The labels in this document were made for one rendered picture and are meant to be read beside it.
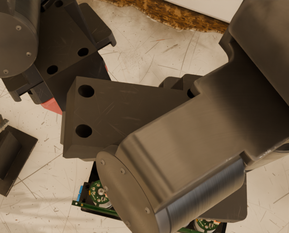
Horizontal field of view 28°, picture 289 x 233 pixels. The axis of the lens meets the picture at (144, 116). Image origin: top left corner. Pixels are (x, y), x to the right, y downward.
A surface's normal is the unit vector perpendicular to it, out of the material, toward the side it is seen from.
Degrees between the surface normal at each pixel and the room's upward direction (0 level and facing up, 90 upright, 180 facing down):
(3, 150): 90
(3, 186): 0
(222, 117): 15
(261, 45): 68
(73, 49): 29
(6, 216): 0
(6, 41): 64
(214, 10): 0
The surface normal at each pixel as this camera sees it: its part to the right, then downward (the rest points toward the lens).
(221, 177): 0.55, 0.29
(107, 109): 0.29, -0.29
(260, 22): -0.69, 0.28
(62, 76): 0.44, 0.57
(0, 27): 0.09, 0.72
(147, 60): -0.02, -0.29
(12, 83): -0.29, -0.65
